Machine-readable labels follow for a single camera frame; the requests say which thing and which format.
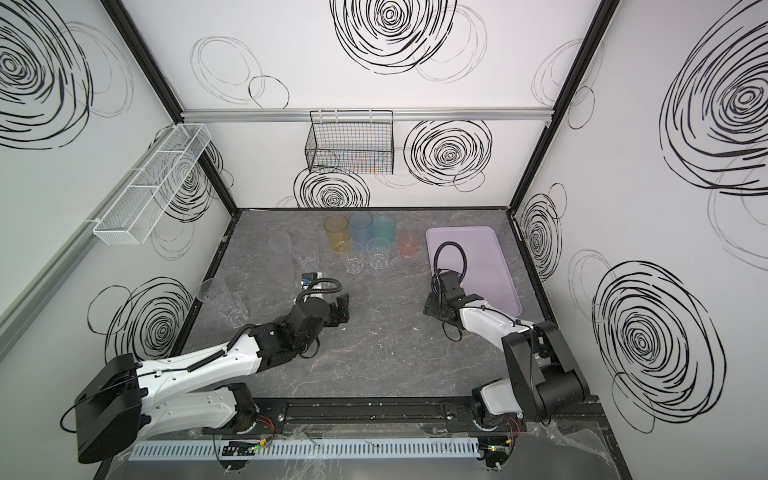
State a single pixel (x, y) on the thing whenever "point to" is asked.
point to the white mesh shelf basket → (134, 212)
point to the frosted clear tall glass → (280, 264)
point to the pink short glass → (408, 242)
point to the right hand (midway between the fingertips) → (430, 309)
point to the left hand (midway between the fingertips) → (340, 297)
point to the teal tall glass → (384, 227)
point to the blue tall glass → (361, 223)
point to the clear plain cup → (218, 300)
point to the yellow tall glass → (337, 225)
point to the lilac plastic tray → (488, 272)
